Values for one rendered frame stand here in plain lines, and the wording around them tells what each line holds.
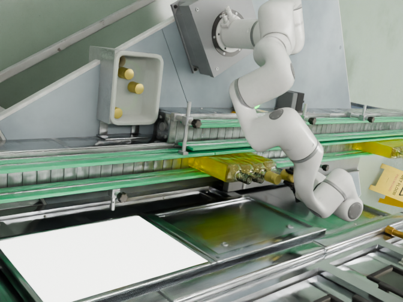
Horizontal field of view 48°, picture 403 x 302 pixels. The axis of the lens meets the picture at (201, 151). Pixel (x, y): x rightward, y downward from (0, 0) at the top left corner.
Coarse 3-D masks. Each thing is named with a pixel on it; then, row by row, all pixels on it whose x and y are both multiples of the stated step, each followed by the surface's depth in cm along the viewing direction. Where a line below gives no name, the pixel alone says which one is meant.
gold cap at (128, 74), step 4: (120, 68) 140; (124, 68) 139; (128, 68) 139; (120, 72) 140; (124, 72) 138; (128, 72) 138; (132, 72) 139; (120, 76) 140; (124, 76) 138; (128, 76) 139; (132, 76) 140
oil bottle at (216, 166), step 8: (192, 160) 153; (200, 160) 150; (208, 160) 147; (216, 160) 145; (224, 160) 147; (200, 168) 150; (208, 168) 148; (216, 168) 145; (224, 168) 142; (232, 168) 140; (240, 168) 142; (216, 176) 145; (224, 176) 142; (232, 176) 141
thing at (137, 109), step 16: (128, 64) 143; (144, 64) 147; (160, 64) 142; (128, 80) 144; (144, 80) 148; (160, 80) 144; (112, 96) 134; (128, 96) 146; (144, 96) 149; (112, 112) 135; (128, 112) 147; (144, 112) 150
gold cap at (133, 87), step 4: (128, 84) 144; (132, 84) 143; (136, 84) 142; (140, 84) 142; (128, 88) 144; (132, 88) 143; (136, 88) 142; (140, 88) 143; (132, 92) 146; (136, 92) 142; (140, 92) 143
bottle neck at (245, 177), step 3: (237, 171) 141; (237, 174) 140; (240, 174) 139; (243, 174) 139; (246, 174) 139; (237, 177) 140; (240, 177) 139; (243, 177) 138; (246, 177) 137; (249, 177) 139; (240, 180) 139; (243, 180) 138; (246, 180) 137; (249, 180) 139; (246, 183) 138; (249, 183) 139
